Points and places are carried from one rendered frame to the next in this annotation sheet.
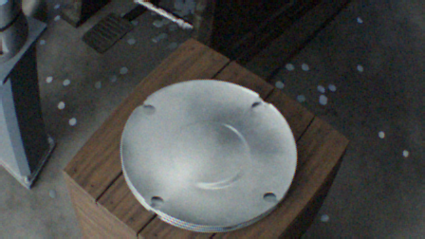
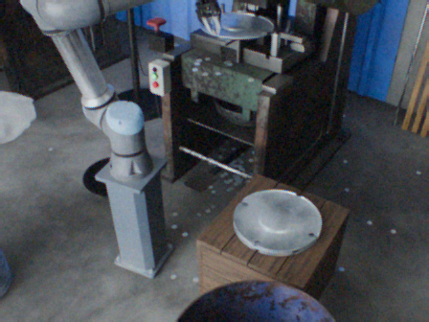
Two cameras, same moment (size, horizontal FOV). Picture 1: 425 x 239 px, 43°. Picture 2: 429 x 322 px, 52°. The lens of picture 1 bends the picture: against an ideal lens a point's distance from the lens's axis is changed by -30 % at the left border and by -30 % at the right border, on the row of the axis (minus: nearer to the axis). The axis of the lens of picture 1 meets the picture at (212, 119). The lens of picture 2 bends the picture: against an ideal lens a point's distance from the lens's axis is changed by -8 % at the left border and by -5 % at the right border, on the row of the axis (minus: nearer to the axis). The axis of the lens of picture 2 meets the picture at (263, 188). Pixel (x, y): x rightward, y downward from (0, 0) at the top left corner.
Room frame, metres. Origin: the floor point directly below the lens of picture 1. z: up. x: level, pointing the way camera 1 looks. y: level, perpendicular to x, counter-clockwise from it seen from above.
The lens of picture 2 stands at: (-0.44, 0.15, 1.42)
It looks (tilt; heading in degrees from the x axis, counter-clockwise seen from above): 40 degrees down; 355
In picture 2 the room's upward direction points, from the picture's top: 5 degrees clockwise
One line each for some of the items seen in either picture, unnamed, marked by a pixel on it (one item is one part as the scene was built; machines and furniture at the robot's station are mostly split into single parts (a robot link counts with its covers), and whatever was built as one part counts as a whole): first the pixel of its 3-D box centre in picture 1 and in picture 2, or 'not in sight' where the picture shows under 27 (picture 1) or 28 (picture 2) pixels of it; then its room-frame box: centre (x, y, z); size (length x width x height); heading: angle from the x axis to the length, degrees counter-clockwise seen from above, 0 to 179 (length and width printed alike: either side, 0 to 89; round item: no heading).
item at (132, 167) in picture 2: (3, 26); (129, 156); (0.82, 0.50, 0.50); 0.15 x 0.15 x 0.10
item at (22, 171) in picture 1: (11, 100); (138, 216); (0.82, 0.50, 0.23); 0.19 x 0.19 x 0.45; 68
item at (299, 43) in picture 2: not in sight; (289, 33); (1.34, -0.05, 0.76); 0.17 x 0.06 x 0.10; 57
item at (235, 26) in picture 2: not in sight; (237, 25); (1.32, 0.16, 0.78); 0.29 x 0.29 x 0.01
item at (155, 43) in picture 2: not in sight; (162, 53); (1.40, 0.47, 0.62); 0.10 x 0.06 x 0.20; 57
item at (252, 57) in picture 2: not in sight; (253, 41); (1.43, 0.09, 0.68); 0.45 x 0.30 x 0.06; 57
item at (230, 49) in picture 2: not in sight; (229, 44); (1.28, 0.18, 0.72); 0.25 x 0.14 x 0.14; 147
